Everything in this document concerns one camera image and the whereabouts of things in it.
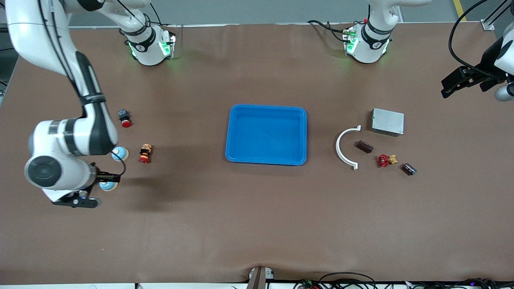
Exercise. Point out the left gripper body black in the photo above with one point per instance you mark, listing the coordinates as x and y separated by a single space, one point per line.
487 61

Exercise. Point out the light blue desk bell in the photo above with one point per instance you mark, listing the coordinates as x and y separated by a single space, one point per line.
108 186
121 154

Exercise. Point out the black cylindrical capacitor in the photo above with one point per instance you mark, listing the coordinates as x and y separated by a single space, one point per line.
409 169

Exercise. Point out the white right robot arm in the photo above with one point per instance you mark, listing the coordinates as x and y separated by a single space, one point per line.
36 32

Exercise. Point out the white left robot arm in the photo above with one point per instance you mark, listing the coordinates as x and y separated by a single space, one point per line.
369 44

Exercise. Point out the dark brown cylindrical capacitor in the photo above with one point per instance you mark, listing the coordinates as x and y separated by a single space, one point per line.
364 147

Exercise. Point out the red yellow emergency stop button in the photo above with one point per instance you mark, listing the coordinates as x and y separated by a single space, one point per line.
145 154

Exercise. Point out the red pushbutton black body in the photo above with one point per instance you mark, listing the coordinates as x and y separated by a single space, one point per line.
125 120

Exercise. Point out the grey metal power supply box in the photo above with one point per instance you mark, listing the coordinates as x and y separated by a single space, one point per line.
387 122

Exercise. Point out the blue plastic tray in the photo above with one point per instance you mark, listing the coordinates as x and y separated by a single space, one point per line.
265 136

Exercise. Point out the aluminium frame corner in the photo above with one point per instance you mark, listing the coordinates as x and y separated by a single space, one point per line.
488 25

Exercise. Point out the white curved plastic bracket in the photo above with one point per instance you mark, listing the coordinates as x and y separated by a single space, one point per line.
337 147

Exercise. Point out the metal table edge bracket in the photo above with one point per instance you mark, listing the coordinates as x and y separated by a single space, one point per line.
259 279

